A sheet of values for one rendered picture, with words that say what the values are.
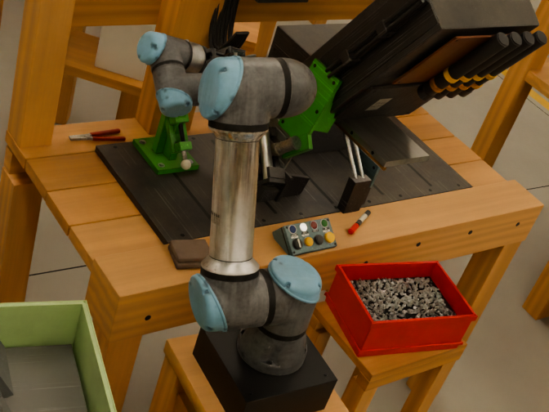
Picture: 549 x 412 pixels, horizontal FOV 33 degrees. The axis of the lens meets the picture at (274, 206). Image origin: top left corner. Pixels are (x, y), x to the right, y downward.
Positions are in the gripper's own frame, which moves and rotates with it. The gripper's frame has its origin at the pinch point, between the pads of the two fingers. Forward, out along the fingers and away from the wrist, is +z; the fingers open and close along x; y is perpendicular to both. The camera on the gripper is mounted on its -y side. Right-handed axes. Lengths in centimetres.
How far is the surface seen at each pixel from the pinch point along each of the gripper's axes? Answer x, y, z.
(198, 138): -7.1, -36.0, 13.3
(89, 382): -74, 2, -50
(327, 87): -1.3, 9.6, 18.0
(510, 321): -58, -45, 193
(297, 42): 15.8, -5.0, 23.1
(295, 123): -8.3, -2.2, 18.1
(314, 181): -20.3, -13.3, 37.1
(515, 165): 29, -93, 290
